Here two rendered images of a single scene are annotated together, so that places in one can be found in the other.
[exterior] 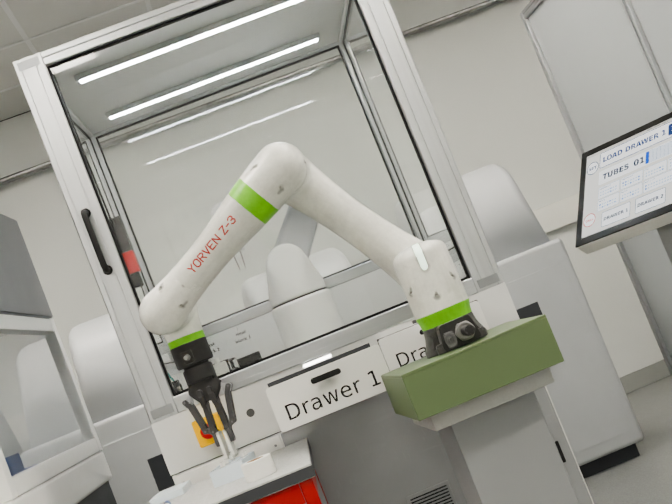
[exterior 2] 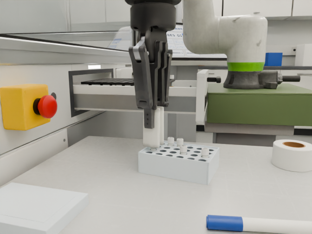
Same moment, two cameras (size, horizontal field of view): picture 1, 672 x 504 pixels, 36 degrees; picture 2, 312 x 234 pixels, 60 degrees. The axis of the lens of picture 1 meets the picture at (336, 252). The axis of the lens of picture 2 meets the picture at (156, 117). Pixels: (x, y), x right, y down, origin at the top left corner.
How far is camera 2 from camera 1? 2.57 m
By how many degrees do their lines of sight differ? 75
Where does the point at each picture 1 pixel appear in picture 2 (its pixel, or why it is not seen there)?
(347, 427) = (98, 131)
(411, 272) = (264, 30)
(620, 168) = (170, 34)
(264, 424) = (60, 114)
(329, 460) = not seen: hidden behind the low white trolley
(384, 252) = (211, 9)
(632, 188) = (181, 45)
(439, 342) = (262, 81)
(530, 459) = not seen: hidden behind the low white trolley
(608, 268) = not seen: outside the picture
